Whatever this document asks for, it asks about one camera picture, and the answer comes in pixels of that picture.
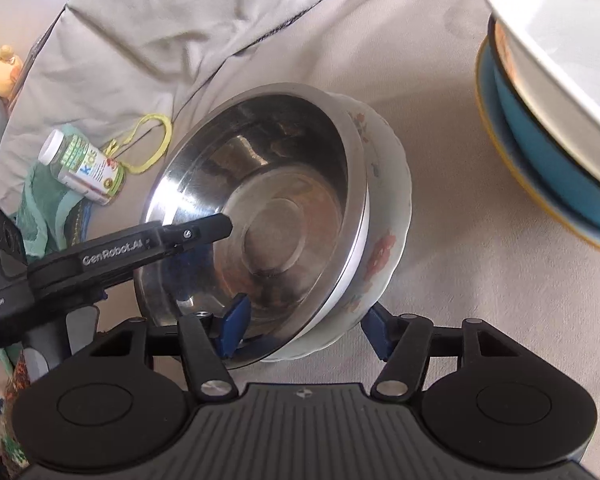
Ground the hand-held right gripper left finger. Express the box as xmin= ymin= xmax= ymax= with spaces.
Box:
xmin=82 ymin=294 xmax=253 ymax=401

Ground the yellow duck plush toy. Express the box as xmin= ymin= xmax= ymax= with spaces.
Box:
xmin=0 ymin=37 xmax=26 ymax=97

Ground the deep white bowl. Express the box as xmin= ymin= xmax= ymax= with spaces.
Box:
xmin=475 ymin=0 xmax=600 ymax=161

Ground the green cloth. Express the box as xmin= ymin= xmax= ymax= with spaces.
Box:
xmin=15 ymin=122 xmax=96 ymax=261

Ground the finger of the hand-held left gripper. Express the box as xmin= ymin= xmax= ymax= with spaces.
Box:
xmin=157 ymin=212 xmax=233 ymax=257

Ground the blue bowl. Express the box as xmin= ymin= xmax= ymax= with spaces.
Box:
xmin=487 ymin=15 xmax=600 ymax=233

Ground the clear bottle with white cap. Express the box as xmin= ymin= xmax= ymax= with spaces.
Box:
xmin=38 ymin=129 xmax=126 ymax=206

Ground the white bowl with yellow rim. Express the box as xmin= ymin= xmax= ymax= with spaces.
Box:
xmin=474 ymin=37 xmax=600 ymax=256

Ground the yellow cord loop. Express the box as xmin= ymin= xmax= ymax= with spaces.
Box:
xmin=105 ymin=112 xmax=173 ymax=176

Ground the beige sofa cover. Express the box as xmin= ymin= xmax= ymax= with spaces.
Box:
xmin=0 ymin=0 xmax=600 ymax=480

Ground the floral white bowl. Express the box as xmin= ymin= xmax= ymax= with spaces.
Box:
xmin=260 ymin=91 xmax=413 ymax=363

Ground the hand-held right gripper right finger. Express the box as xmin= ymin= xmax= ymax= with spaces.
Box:
xmin=360 ymin=302 xmax=526 ymax=401

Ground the stainless steel bowl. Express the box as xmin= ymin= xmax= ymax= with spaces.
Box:
xmin=134 ymin=85 xmax=370 ymax=363

